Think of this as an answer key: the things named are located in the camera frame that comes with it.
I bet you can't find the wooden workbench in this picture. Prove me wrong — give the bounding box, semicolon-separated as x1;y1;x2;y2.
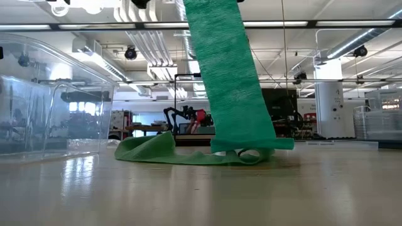
125;124;170;137

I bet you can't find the person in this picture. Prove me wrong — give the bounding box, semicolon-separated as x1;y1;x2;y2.
187;108;215;135

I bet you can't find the black ceiling spotlight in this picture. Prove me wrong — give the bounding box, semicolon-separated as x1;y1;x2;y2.
354;45;368;58
124;46;138;60
293;71;308;85

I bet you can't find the clear plastic bin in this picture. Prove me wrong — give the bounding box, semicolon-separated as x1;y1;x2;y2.
0;33;120;164

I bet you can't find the black aluminium table frame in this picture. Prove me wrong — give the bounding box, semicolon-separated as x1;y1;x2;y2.
0;19;402;31

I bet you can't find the stack of clear bins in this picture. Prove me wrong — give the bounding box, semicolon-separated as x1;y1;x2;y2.
353;89;402;141

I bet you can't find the thin hanging cable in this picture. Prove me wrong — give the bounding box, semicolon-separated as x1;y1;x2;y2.
280;0;289;95

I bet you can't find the teal green bandage strip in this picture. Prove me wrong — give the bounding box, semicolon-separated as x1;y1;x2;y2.
183;0;295;154

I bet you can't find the silver ventilation duct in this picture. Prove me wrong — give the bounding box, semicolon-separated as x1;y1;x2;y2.
326;9;402;60

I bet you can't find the white column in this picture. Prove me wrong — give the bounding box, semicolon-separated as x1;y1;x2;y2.
315;59;345;139

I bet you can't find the black monitor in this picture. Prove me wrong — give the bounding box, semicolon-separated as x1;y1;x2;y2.
262;88;298;122

